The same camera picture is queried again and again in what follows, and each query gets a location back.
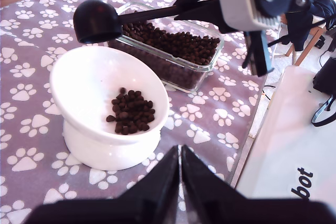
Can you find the brown cat food kibble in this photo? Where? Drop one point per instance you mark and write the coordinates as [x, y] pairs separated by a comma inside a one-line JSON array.
[[131, 111], [183, 43]]

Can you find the black plastic measuring spoon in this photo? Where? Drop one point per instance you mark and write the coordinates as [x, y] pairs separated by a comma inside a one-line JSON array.
[[94, 19]]

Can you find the white ceramic paw-print bowl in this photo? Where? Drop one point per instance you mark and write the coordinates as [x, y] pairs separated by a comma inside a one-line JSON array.
[[86, 82]]

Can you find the rectangular clear glass container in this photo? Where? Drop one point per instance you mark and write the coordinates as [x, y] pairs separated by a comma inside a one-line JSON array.
[[210, 69]]

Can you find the white board with logo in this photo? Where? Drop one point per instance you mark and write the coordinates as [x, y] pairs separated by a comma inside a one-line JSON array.
[[283, 129]]

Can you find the wooden chair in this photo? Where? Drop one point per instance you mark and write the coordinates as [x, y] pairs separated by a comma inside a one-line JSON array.
[[307, 49]]

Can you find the dark fabric bag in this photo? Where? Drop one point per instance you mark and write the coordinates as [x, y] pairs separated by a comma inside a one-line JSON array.
[[323, 6]]

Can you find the purple paw-print cloth mat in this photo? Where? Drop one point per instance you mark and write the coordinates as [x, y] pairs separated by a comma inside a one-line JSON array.
[[39, 51]]

